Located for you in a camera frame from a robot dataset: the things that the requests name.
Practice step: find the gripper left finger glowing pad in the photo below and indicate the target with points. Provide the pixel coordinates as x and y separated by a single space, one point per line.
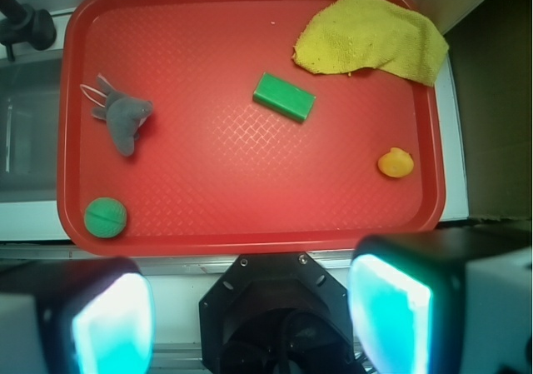
78 316

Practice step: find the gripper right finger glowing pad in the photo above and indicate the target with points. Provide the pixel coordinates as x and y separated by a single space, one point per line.
457 300

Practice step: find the yellow rubber duck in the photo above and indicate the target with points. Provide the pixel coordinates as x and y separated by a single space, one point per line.
396 163

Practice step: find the green dimpled ball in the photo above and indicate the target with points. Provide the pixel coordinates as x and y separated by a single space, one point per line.
105 217

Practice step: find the grey plush toy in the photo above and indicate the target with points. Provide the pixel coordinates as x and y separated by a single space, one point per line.
122 113

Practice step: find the red plastic tray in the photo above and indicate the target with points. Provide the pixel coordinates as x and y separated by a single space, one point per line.
214 172

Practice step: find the grey sink basin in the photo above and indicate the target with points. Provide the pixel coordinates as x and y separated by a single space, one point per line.
30 91

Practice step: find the green rectangular block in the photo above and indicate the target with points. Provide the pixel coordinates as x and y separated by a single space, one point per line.
282 97

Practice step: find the yellow cloth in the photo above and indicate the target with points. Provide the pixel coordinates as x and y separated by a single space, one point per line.
351 35

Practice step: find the grey faucet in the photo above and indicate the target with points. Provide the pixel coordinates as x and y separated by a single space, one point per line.
24 24

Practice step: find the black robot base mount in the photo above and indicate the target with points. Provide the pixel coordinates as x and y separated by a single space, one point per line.
277 313

